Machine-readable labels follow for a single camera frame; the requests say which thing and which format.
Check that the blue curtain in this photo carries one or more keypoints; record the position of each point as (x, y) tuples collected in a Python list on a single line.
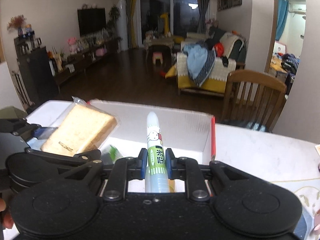
[(282, 17)]

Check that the glass sliding door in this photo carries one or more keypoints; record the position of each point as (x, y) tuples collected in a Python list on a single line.
[(170, 7)]

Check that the green snack packet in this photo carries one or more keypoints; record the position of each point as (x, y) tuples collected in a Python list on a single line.
[(115, 153)]

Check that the sofa with yellow white cover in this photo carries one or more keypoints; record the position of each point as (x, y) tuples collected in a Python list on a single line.
[(220, 72)]

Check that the light blue garment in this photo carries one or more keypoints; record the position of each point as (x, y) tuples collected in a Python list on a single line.
[(197, 60)]

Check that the orange red bag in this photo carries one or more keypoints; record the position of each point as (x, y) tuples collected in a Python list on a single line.
[(219, 49)]

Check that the wooden chair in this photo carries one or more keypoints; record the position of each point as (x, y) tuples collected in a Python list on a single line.
[(252, 97)]

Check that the pink stool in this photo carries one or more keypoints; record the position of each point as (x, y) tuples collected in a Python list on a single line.
[(158, 57)]

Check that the white tower air conditioner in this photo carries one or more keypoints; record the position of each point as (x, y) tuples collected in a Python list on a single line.
[(122, 27)]

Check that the packed bread slice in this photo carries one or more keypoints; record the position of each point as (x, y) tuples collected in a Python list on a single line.
[(80, 130)]

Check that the pink plush toy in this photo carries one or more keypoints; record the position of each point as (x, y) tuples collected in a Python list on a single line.
[(72, 45)]

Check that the grey yellow curtain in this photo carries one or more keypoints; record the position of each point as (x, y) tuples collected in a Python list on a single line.
[(203, 5), (132, 17)]

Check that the white wall air conditioner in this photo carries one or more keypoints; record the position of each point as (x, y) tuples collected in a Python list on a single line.
[(297, 8)]

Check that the yellow giraffe toy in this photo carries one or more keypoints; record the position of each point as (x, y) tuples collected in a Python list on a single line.
[(165, 22)]

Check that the white red cardboard box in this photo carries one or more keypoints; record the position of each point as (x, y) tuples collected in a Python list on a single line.
[(185, 130)]

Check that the green houseplant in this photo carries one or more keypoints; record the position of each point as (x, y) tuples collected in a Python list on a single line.
[(113, 17)]

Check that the green white tube packet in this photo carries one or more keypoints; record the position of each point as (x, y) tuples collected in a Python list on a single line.
[(155, 145)]

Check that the pile of dark clothes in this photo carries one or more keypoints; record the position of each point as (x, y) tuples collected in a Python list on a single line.
[(290, 61)]

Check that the wooden coffee table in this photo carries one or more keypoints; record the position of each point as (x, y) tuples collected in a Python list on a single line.
[(160, 42)]

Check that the person's left hand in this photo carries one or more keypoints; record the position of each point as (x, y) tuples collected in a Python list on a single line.
[(5, 216)]

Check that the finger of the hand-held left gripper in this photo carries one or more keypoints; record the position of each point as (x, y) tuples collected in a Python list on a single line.
[(37, 132), (85, 156)]

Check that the dried flowers in vase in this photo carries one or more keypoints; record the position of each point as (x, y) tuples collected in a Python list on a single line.
[(17, 23)]

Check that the pink bag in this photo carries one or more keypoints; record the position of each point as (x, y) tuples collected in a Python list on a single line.
[(101, 52)]

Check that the pink framed board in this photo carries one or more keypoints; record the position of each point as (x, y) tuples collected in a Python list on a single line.
[(280, 48)]

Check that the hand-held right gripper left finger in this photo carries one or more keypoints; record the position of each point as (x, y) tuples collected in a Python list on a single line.
[(143, 165)]

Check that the small beige box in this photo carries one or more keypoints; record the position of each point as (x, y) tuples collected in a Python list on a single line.
[(318, 149)]

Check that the black television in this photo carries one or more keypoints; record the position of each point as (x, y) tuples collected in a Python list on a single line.
[(91, 21)]

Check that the pink object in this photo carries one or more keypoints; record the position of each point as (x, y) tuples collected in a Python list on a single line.
[(317, 221)]

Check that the dark wooden TV cabinet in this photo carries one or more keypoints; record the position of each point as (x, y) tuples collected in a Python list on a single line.
[(85, 55)]

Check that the red floor toy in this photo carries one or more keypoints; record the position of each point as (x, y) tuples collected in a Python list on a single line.
[(163, 73)]

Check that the black cabinet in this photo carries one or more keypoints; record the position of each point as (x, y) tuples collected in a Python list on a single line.
[(37, 75)]

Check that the black coffee machine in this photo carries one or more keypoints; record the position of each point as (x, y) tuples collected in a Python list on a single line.
[(27, 42)]

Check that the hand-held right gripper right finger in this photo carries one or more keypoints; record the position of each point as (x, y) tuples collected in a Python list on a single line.
[(168, 165)]

